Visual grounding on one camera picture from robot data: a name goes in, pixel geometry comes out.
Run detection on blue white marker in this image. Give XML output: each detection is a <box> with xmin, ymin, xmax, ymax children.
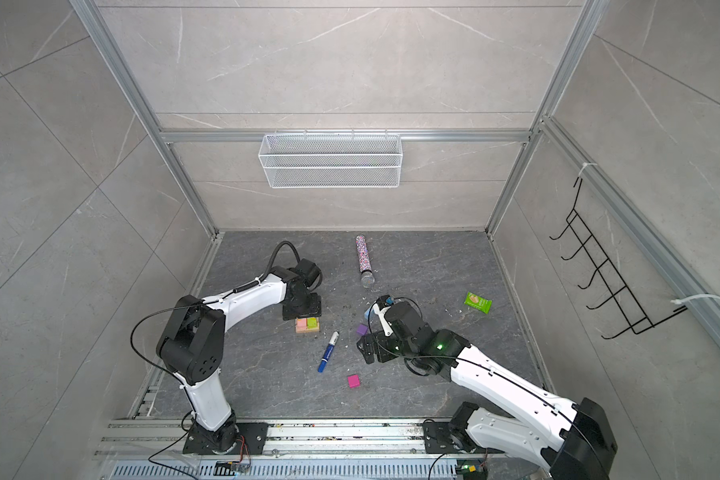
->
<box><xmin>317</xmin><ymin>331</ymin><xmax>340</xmax><ymax>373</ymax></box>

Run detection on natural wood block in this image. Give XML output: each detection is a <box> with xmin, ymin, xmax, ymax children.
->
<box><xmin>295</xmin><ymin>327</ymin><xmax>320</xmax><ymax>334</ymax></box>

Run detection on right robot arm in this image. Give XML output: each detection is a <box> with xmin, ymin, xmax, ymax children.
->
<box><xmin>358</xmin><ymin>295</ymin><xmax>618</xmax><ymax>479</ymax></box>

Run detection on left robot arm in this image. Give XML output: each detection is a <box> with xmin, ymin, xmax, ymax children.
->
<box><xmin>156</xmin><ymin>259</ymin><xmax>323</xmax><ymax>434</ymax></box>

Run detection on magenta cube block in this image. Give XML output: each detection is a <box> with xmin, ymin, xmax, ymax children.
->
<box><xmin>347</xmin><ymin>374</ymin><xmax>361</xmax><ymax>389</ymax></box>

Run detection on glitter sprinkle tube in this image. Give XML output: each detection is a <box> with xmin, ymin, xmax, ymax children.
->
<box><xmin>355</xmin><ymin>235</ymin><xmax>375</xmax><ymax>288</ymax></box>

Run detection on green circuit board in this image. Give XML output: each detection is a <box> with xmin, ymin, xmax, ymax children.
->
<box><xmin>455</xmin><ymin>462</ymin><xmax>488</xmax><ymax>480</ymax></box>

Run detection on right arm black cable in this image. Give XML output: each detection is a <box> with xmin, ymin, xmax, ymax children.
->
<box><xmin>371</xmin><ymin>295</ymin><xmax>613</xmax><ymax>480</ymax></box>

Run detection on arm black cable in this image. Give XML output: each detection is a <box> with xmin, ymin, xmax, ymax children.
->
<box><xmin>371</xmin><ymin>295</ymin><xmax>613</xmax><ymax>480</ymax></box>
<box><xmin>129</xmin><ymin>240</ymin><xmax>302</xmax><ymax>385</ymax></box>

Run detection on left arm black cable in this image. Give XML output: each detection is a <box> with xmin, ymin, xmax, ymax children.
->
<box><xmin>129</xmin><ymin>240</ymin><xmax>302</xmax><ymax>385</ymax></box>

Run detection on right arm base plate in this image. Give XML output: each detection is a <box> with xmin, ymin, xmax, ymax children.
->
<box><xmin>421</xmin><ymin>419</ymin><xmax>503</xmax><ymax>455</ymax></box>

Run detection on white wire mesh basket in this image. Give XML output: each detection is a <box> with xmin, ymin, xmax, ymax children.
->
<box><xmin>258</xmin><ymin>133</ymin><xmax>404</xmax><ymax>189</ymax></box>

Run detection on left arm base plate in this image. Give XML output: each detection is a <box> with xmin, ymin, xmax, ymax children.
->
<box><xmin>182</xmin><ymin>422</ymin><xmax>269</xmax><ymax>455</ymax></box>

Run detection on black wire hook rack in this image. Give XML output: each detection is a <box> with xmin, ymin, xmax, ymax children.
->
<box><xmin>549</xmin><ymin>178</ymin><xmax>688</xmax><ymax>340</ymax></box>

